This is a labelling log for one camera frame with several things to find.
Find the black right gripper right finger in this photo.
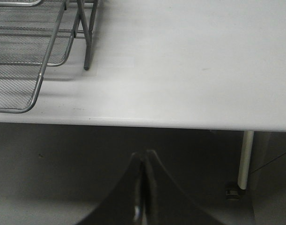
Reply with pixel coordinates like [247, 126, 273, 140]
[144, 150, 223, 225]

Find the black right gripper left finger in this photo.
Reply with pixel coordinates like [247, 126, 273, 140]
[78, 153, 144, 225]

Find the white table leg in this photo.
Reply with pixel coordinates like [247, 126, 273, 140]
[237, 131, 254, 190]

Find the grey wire rack frame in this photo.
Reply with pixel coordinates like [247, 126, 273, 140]
[76, 0, 98, 71]

